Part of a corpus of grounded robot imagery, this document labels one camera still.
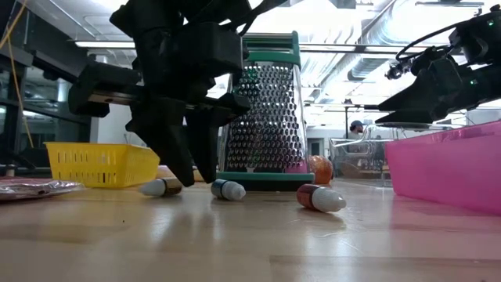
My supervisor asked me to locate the red snack packet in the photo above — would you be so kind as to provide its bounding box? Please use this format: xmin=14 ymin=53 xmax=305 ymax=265
xmin=0 ymin=175 xmax=86 ymax=202

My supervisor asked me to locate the black ceiling spotlight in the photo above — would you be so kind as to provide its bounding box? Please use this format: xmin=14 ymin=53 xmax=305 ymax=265
xmin=384 ymin=57 xmax=413 ymax=81

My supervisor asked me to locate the long ceiling light bar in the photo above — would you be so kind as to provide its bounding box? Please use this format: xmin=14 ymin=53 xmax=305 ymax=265
xmin=73 ymin=39 xmax=501 ymax=56

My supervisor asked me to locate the yellow plastic basket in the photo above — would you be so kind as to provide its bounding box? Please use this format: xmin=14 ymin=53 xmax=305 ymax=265
xmin=43 ymin=141 xmax=161 ymax=190

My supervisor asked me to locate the pink plastic tray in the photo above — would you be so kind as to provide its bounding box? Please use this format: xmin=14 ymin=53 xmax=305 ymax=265
xmin=384 ymin=119 xmax=501 ymax=216

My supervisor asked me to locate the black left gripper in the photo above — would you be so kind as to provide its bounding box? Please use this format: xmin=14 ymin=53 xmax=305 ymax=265
xmin=67 ymin=34 xmax=252 ymax=189

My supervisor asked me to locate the teal handled metal box grater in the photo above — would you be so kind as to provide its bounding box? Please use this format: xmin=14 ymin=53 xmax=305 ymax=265
xmin=216 ymin=30 xmax=316 ymax=193

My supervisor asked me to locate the yellow cable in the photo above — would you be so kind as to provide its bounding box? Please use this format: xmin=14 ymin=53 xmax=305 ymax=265
xmin=0 ymin=0 xmax=35 ymax=150

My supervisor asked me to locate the person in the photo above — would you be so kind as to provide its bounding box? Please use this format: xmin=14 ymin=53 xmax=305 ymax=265
xmin=348 ymin=119 xmax=368 ymax=140

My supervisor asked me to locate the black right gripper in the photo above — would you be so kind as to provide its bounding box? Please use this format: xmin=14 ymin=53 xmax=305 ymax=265
xmin=373 ymin=45 xmax=501 ymax=125

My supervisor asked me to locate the silver air duct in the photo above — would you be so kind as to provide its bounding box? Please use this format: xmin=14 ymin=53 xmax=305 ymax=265
xmin=301 ymin=0 xmax=420 ymax=93

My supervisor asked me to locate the blue dropper bottle white cap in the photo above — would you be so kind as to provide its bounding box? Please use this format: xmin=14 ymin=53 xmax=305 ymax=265
xmin=210 ymin=178 xmax=247 ymax=202

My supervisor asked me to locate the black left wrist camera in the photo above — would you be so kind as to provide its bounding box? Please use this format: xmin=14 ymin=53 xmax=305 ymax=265
xmin=158 ymin=21 xmax=246 ymax=85

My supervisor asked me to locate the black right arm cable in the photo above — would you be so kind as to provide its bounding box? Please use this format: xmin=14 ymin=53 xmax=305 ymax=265
xmin=394 ymin=18 xmax=473 ymax=63

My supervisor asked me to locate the black framed glass partition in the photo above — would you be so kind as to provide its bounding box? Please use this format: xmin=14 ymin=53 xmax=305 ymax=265
xmin=0 ymin=0 xmax=98 ymax=177

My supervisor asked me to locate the red dropper bottle white cap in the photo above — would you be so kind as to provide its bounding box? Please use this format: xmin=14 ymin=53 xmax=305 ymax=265
xmin=295 ymin=183 xmax=348 ymax=215

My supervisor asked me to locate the black dropper bottle white cap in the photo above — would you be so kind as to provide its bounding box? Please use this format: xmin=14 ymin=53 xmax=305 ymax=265
xmin=138 ymin=176 xmax=184 ymax=198

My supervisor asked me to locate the clear plastic container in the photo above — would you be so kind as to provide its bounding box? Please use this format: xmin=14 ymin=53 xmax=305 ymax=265
xmin=328 ymin=121 xmax=467 ymax=188

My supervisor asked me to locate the sugared long bread roll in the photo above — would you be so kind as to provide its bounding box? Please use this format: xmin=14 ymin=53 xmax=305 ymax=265
xmin=307 ymin=154 xmax=335 ymax=186

